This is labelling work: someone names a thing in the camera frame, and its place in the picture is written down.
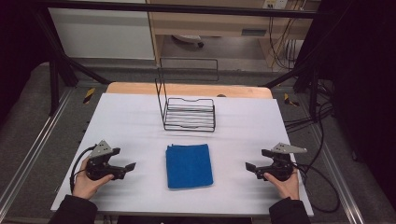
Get black wire rack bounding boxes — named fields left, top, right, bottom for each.
left=154, top=57, right=219, bottom=133

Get person's left hand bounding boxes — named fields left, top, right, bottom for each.
left=72, top=157, right=115, bottom=201

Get white power strip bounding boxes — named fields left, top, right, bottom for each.
left=262, top=0, right=290, bottom=10

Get person's right hand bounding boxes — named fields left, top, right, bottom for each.
left=263, top=167, right=301, bottom=201

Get black floor cables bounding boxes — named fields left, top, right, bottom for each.
left=284, top=83, right=335, bottom=133

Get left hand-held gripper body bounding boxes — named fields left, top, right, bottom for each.
left=85, top=139, right=127, bottom=182

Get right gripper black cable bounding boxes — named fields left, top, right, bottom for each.
left=292, top=162, right=342, bottom=215

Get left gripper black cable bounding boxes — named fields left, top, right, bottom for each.
left=69, top=144, right=98, bottom=194

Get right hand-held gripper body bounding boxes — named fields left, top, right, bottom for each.
left=255, top=142, right=308, bottom=182

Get white chair base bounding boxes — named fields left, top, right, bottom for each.
left=172, top=34, right=205, bottom=49

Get yellow black tape marker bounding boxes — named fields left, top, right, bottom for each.
left=82, top=87, right=96, bottom=105
left=283, top=92, right=301, bottom=107

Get black metal frame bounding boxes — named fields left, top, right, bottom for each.
left=32, top=0, right=335, bottom=122

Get wooden desk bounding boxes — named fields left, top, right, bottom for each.
left=146, top=0, right=322, bottom=68

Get white cabinet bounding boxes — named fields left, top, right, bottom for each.
left=48, top=7, right=156, bottom=61

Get blue towel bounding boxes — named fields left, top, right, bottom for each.
left=164, top=143, right=215, bottom=190

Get aluminium floor rail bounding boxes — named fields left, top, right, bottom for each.
left=311, top=123, right=366, bottom=224
left=0, top=89, right=75, bottom=213

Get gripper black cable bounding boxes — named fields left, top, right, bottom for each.
left=69, top=144, right=98, bottom=194
left=292, top=162, right=342, bottom=215

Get hanging cable bundle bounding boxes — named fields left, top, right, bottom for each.
left=268, top=16, right=301, bottom=70

